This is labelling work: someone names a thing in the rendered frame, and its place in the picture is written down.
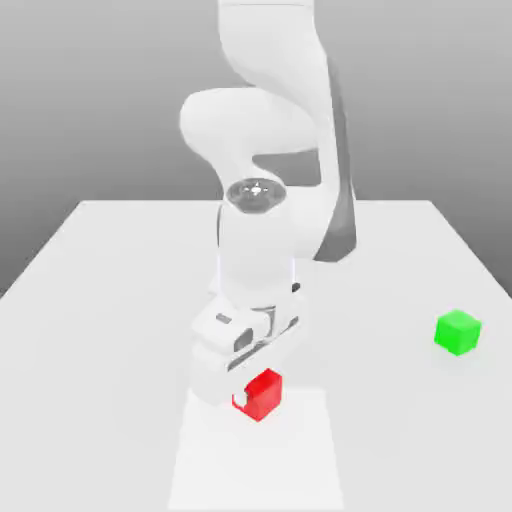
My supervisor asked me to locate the small green cube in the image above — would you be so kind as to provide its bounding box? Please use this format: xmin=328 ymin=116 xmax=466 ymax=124
xmin=433 ymin=308 xmax=483 ymax=357

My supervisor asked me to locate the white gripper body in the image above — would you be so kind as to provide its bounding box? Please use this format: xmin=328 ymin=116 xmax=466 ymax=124
xmin=189 ymin=306 xmax=306 ymax=407

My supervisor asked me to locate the small red cube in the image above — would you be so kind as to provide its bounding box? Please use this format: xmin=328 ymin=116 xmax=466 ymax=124
xmin=230 ymin=367 xmax=284 ymax=423

